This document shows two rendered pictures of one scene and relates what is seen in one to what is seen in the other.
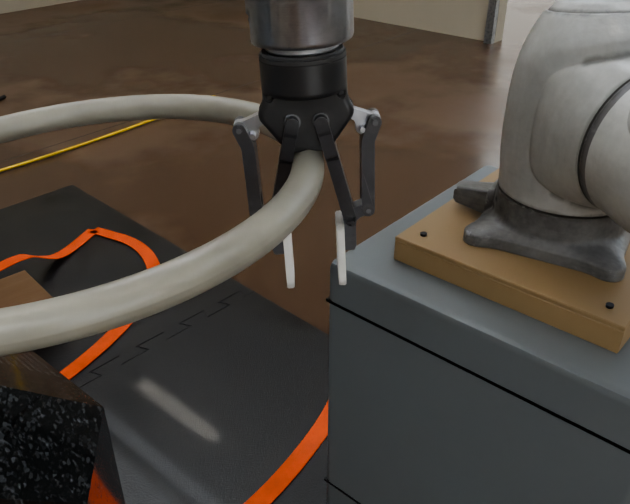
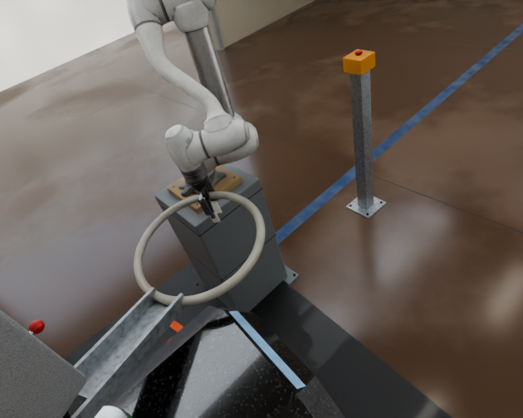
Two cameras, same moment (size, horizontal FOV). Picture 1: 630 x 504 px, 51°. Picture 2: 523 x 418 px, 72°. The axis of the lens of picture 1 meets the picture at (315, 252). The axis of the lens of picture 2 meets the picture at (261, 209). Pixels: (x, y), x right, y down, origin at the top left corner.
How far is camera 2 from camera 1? 122 cm
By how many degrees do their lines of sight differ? 57
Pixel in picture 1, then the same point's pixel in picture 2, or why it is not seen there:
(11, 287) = not seen: outside the picture
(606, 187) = (225, 158)
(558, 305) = (231, 185)
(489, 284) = not seen: hidden behind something
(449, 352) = (228, 211)
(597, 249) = (218, 174)
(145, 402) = not seen: hidden behind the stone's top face
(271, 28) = (202, 173)
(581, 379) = (248, 187)
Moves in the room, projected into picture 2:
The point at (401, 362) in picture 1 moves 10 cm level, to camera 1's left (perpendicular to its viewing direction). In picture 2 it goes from (222, 226) to (217, 242)
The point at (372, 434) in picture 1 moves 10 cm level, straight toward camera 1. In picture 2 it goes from (225, 250) to (243, 251)
